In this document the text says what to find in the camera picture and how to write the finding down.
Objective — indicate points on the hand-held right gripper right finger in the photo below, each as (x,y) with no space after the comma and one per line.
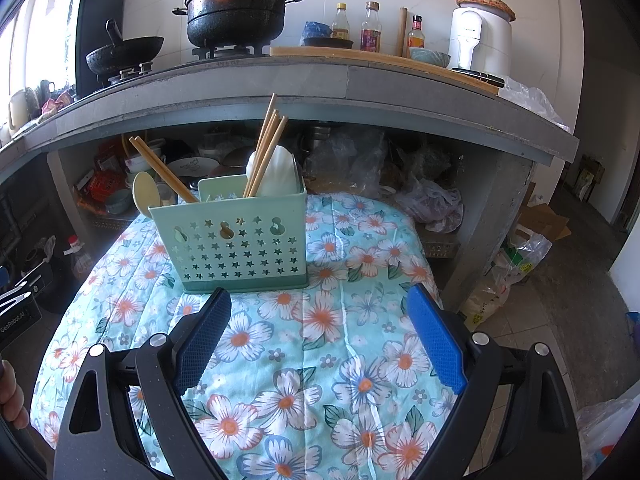
(435,345)

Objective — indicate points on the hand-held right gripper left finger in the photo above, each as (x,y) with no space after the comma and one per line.
(202,345)

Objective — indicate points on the green perforated utensil holder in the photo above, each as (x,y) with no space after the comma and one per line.
(230,245)

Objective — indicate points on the cream wooden spoon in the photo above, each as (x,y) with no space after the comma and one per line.
(145,192)

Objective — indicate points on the person's left hand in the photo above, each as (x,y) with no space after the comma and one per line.
(11,395)

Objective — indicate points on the oil jug with red cap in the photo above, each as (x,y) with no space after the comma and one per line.
(79,260)

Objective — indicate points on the wicker basket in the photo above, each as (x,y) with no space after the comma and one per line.
(440,250)

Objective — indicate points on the rice sack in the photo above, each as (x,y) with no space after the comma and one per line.
(505,280)

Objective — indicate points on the floral blanket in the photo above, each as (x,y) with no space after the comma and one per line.
(320,320)

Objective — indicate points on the purple plastic bag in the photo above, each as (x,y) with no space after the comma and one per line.
(434,205)

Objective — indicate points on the teal ceramic bowl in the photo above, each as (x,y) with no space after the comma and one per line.
(119,202)

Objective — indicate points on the red snack packets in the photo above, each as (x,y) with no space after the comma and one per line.
(100,187)

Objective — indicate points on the cardboard box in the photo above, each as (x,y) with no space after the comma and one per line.
(545,220)

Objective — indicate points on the stack of white bowls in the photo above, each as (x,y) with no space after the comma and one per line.
(145,157)

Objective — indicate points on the white plastic bag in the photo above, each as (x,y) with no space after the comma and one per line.
(607,440)

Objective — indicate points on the crumpled clear plastic bags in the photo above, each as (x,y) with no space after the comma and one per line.
(360,160)

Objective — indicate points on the white kettle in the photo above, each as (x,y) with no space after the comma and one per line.
(17,110)

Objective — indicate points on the clear plastic bag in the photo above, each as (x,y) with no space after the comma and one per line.
(535,102)

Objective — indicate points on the gas stove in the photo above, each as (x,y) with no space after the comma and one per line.
(200,57)

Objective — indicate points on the black frying pan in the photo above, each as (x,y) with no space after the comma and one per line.
(125,55)

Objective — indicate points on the pale green bowl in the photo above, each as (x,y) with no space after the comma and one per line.
(429,56)

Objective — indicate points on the black kitchen appliance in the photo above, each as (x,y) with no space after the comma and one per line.
(97,30)

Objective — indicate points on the white air fryer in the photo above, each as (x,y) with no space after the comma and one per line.
(482,42)

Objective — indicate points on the wooden rolling pin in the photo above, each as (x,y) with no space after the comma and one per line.
(403,32)

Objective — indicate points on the dark plate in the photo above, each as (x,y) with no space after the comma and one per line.
(327,42)

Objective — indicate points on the bottle with purple label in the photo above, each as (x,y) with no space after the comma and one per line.
(371,30)

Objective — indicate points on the blue plastic bag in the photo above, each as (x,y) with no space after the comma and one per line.
(315,30)

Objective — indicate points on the clear oil bottle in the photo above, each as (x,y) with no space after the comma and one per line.
(341,22)

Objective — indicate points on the black pot with steel lid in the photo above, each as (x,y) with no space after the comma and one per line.
(235,10)

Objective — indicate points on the woven straw lid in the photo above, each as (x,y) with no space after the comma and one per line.
(486,4)

